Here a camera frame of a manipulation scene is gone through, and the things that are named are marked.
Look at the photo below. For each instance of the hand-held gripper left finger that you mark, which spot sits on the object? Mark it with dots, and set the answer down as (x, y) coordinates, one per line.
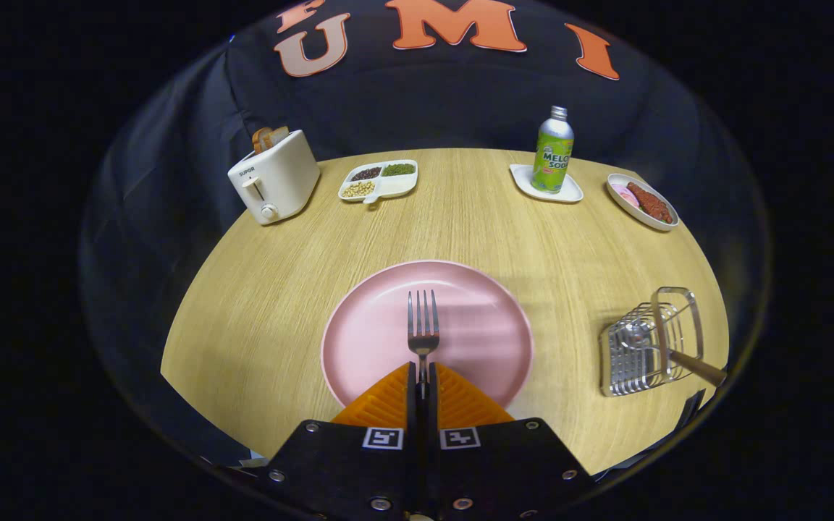
(344, 470)

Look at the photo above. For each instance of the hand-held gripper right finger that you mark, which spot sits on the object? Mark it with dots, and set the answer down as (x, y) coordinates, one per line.
(504, 470)

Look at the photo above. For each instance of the pink round plate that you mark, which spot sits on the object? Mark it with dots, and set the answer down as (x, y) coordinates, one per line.
(475, 325)

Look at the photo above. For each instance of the heap of yellow soybeans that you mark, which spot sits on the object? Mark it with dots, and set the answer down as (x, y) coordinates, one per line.
(358, 189)

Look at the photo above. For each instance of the white divided snack dish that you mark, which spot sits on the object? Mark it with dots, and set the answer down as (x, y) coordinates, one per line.
(397, 187)

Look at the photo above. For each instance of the white round food plate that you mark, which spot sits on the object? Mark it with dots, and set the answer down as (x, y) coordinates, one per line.
(641, 213)

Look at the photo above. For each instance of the white square coaster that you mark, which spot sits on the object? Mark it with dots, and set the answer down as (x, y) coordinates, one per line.
(522, 179)

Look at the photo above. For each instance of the heap of dark beans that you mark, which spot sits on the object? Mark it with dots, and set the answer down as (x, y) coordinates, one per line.
(365, 174)

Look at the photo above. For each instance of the pink ham slices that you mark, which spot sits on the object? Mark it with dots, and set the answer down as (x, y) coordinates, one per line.
(623, 194)

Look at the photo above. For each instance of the cream white toaster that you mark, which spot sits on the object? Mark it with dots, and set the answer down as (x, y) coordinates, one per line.
(283, 174)

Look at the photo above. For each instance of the red meat piece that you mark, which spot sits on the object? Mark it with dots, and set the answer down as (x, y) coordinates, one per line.
(650, 202)

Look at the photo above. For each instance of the heap of green beans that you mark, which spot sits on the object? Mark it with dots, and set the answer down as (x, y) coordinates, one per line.
(398, 169)

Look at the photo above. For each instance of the green soda bottle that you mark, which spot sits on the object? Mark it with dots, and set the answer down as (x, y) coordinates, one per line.
(553, 152)

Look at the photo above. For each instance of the brown toast slice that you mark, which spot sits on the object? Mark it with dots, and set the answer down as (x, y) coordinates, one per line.
(261, 139)
(280, 134)

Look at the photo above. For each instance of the black backdrop cloth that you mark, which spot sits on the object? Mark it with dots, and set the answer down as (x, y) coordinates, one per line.
(424, 101)

